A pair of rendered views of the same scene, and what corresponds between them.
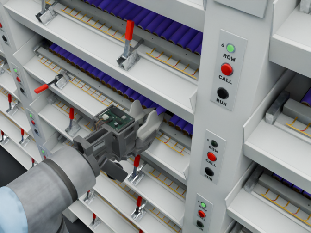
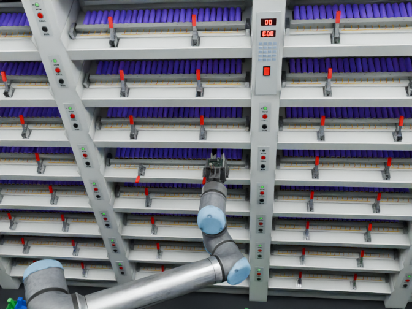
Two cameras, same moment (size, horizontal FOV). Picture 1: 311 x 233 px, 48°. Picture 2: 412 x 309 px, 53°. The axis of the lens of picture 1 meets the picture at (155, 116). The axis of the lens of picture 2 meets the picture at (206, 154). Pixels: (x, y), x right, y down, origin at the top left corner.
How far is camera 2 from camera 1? 103 cm
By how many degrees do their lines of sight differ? 25
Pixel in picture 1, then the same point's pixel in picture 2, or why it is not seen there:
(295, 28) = (285, 93)
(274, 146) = (288, 138)
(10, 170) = not seen: hidden behind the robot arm
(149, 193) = not seen: hidden behind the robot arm
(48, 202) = (223, 204)
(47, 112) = (119, 203)
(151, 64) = (214, 132)
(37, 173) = (210, 196)
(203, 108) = (255, 137)
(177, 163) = (240, 175)
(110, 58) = (191, 138)
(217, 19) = (257, 100)
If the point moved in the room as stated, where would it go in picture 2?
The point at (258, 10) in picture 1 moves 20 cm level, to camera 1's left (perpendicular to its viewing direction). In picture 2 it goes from (274, 92) to (227, 114)
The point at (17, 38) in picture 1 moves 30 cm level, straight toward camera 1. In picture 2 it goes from (99, 159) to (160, 181)
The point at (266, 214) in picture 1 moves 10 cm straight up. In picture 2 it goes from (291, 173) to (293, 153)
